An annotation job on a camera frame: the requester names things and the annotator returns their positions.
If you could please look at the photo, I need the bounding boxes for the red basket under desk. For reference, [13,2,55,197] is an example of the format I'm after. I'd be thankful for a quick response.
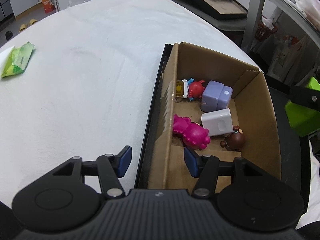
[254,21,278,42]

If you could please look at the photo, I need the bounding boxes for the pink dinosaur toy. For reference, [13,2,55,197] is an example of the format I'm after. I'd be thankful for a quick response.
[172,114,211,150]

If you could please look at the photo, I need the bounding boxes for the red figure with yellow jar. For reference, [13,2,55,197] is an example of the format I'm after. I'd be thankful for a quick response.
[175,78,205,102]

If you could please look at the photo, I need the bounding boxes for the brown cardboard box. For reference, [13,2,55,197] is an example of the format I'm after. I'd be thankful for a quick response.
[147,42,281,190]

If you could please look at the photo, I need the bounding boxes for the grey chair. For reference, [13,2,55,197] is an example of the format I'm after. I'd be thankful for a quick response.
[173,0,247,32]

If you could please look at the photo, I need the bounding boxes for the purple cube toy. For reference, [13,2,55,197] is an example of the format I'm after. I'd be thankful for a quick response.
[201,80,233,113]

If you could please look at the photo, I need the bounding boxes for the yellow slipper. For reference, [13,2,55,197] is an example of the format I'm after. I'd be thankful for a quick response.
[29,18,37,26]
[19,24,28,33]

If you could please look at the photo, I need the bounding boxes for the orange box on floor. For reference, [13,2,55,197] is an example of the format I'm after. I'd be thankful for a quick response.
[41,0,55,13]

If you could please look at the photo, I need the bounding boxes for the black tray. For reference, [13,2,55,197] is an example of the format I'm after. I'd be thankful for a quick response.
[135,42,311,202]

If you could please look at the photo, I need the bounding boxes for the white charger plug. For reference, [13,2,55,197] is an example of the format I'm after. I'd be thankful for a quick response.
[201,108,233,137]

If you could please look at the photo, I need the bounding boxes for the green hexagonal box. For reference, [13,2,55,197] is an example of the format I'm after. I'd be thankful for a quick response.
[285,77,319,137]

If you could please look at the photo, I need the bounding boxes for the green wet wipes pack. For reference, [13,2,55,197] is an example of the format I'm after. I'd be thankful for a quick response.
[1,42,34,78]

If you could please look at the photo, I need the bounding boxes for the brown bear figurine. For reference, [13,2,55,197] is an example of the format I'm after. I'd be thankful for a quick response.
[220,126,246,151]

